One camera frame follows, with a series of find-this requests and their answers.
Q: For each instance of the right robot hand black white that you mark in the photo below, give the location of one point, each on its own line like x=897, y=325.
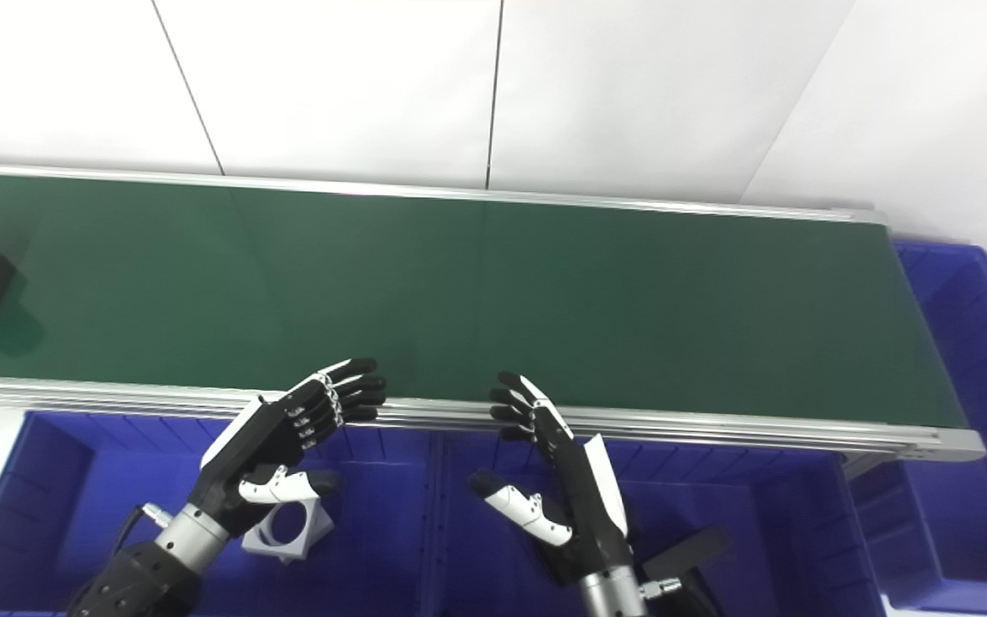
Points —
x=583, y=506

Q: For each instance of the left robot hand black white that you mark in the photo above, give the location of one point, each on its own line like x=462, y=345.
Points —
x=266, y=437

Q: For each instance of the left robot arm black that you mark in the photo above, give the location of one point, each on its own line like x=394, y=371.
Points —
x=142, y=583

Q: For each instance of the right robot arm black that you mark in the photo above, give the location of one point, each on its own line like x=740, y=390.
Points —
x=609, y=598

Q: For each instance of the black flat part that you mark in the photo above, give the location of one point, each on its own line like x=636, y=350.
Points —
x=690, y=548

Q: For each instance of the green conveyor belt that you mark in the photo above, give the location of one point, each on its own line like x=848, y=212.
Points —
x=545, y=291
x=716, y=431

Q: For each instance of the blue plastic bin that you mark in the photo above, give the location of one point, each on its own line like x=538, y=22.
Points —
x=56, y=514
x=750, y=506
x=973, y=411

